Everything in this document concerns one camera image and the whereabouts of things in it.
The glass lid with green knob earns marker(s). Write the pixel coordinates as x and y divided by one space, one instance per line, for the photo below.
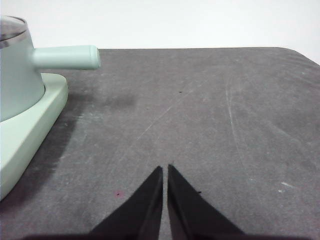
12 30

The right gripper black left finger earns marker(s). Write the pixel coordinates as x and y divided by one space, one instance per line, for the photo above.
140 215

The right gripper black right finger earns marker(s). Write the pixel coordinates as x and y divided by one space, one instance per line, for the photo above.
190 215

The green breakfast machine base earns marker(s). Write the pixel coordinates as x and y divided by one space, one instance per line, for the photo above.
30 120

